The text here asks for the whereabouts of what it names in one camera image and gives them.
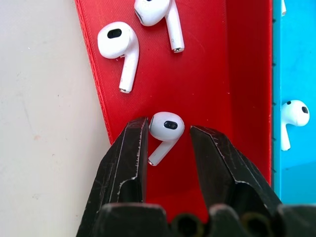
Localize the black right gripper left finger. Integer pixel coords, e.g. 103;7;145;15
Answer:
76;117;150;237

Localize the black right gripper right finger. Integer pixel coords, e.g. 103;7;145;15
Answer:
190;125;283;215

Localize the white earbud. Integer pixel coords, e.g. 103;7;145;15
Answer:
134;0;185;53
280;99;311;152
147;111;186;166
97;21;140;94

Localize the red plastic tray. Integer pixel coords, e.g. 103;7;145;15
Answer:
74;0;274;224

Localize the blue plastic tray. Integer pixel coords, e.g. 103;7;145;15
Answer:
271;0;316;205

